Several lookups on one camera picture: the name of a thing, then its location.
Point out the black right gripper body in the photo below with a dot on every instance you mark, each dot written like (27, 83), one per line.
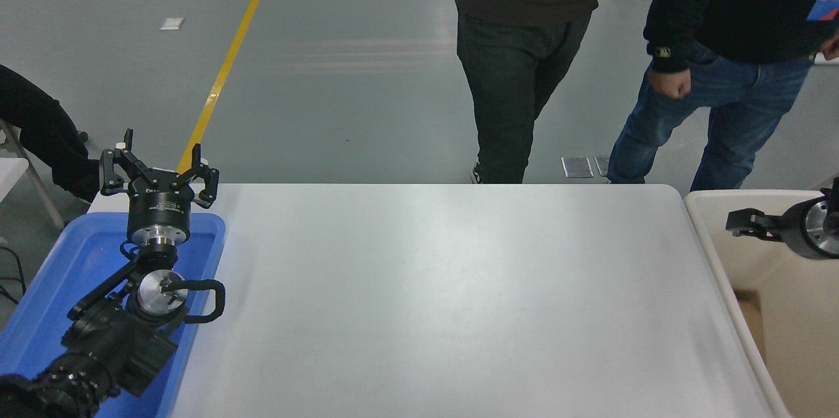
(794, 238)

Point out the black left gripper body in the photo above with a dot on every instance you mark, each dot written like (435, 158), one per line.
(160, 203)

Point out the person's hand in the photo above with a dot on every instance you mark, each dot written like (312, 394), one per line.
(670, 84)
(832, 48)

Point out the large pale bin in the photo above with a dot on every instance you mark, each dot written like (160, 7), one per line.
(754, 274)

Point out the seated person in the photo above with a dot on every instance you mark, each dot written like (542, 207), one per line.
(39, 130)

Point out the blue plastic tray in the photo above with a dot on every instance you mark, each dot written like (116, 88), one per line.
(72, 261)

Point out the metal floor plate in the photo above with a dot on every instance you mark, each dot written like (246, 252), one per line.
(577, 167)
(601, 165)

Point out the standing person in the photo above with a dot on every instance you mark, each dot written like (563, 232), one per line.
(511, 77)

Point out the grey metal chair frame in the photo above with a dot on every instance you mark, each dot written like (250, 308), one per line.
(42, 195)

